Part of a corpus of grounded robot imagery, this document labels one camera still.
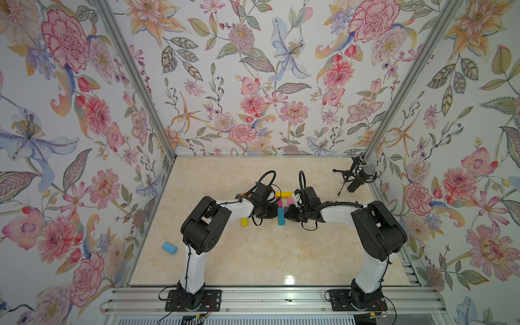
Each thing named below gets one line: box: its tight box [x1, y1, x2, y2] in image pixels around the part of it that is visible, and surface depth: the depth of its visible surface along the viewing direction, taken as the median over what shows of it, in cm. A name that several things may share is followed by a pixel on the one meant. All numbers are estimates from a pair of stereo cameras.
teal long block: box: [277, 207, 286, 227], surface depth 97 cm
